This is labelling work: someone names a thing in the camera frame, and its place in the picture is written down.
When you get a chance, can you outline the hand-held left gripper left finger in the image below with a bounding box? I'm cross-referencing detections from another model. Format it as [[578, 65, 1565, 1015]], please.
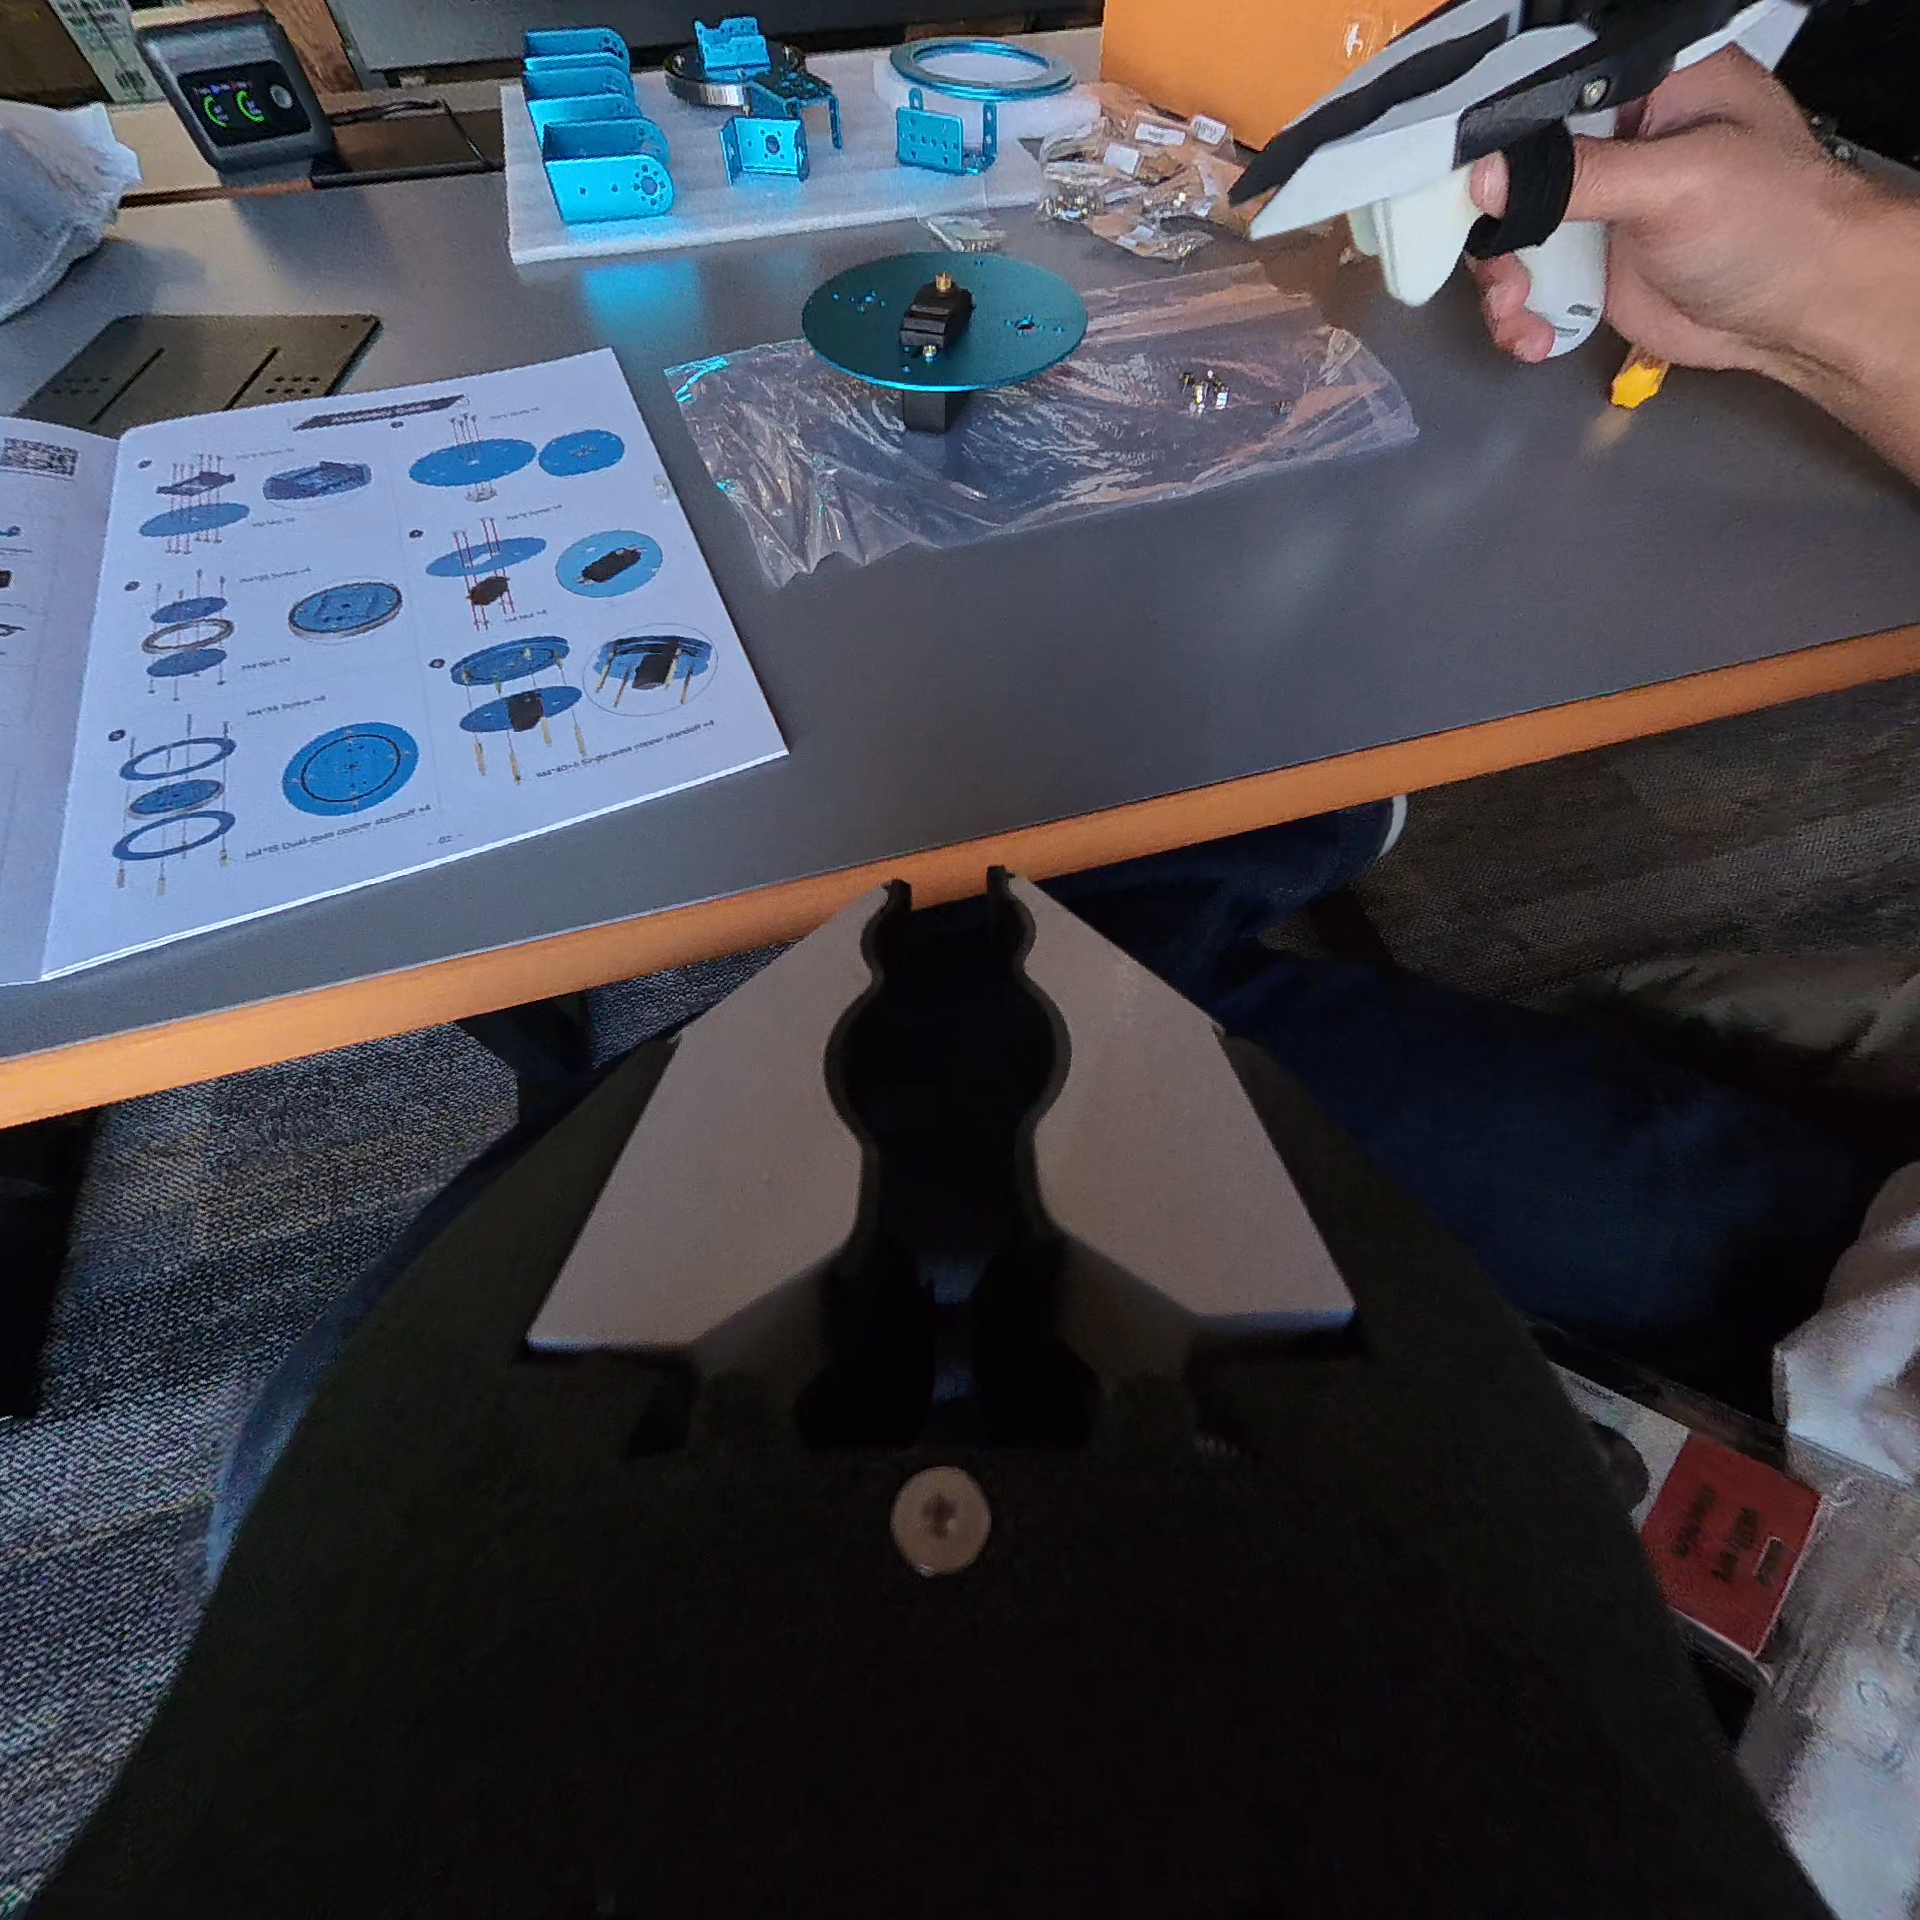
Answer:
[[525, 881, 940, 1352]]

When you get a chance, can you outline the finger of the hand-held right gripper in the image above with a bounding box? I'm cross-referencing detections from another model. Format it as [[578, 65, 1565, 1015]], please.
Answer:
[[1227, 70, 1490, 243], [1272, 0, 1579, 147]]

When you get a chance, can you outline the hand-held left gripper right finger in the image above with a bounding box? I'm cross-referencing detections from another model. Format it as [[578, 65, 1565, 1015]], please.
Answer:
[[983, 865, 1360, 1339]]

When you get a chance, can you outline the blue round plate with servo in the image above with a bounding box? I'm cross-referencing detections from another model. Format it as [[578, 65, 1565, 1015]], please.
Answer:
[[801, 252, 1088, 436]]

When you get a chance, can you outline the person's right forearm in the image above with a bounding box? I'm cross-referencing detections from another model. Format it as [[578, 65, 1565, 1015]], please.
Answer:
[[1800, 151, 1920, 488]]

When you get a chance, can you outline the person's right hand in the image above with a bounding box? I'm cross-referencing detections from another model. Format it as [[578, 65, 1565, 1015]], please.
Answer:
[[1468, 46, 1863, 379]]

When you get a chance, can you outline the orange cardboard box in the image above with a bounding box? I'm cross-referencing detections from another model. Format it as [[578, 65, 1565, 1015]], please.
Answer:
[[1099, 0, 1517, 153]]

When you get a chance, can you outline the pile of small hardware bags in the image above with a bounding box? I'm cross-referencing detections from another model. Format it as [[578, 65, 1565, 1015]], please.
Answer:
[[920, 81, 1360, 261]]

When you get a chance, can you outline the clear plastic bag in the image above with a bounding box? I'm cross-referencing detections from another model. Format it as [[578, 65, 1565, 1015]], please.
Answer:
[[663, 263, 1419, 589]]

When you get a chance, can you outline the white instruction booklet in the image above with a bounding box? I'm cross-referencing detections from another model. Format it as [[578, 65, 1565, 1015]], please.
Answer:
[[0, 347, 793, 988]]

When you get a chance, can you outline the red card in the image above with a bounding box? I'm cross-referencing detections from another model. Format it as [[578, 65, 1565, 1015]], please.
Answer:
[[1639, 1430, 1825, 1660]]

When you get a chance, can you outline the white foam sheet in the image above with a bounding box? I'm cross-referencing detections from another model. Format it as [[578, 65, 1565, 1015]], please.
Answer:
[[498, 30, 1104, 268]]

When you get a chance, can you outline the white cloth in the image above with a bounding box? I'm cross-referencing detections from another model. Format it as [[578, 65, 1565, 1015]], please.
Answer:
[[1773, 1161, 1920, 1488]]

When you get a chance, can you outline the clear plastic wrapping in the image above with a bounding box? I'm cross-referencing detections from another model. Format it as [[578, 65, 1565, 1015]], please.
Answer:
[[1739, 1476, 1920, 1920]]

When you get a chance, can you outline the dark flat pad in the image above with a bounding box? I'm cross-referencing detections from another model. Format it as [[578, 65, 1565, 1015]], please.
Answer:
[[307, 95, 508, 189]]

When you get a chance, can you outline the grey device with screen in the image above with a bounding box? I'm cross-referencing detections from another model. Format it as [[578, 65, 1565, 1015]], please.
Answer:
[[138, 16, 345, 189]]

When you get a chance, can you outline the white plastic bag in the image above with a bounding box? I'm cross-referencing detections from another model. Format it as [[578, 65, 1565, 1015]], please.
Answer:
[[0, 103, 125, 324]]

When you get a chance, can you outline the blue metal ring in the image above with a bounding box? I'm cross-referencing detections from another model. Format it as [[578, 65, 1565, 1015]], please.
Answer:
[[888, 37, 1079, 108]]

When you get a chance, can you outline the blue long-armed bracket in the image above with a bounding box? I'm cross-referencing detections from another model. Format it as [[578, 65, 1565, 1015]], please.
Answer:
[[896, 86, 1002, 174]]

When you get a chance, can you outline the blue claw bracket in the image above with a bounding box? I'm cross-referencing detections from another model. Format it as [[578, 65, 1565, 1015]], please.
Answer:
[[744, 70, 847, 153]]

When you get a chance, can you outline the silver bearing ring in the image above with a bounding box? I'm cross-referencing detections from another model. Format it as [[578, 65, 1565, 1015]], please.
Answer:
[[663, 41, 826, 109]]

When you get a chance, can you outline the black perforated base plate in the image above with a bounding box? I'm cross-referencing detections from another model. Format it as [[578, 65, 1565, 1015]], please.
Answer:
[[7, 311, 383, 436]]

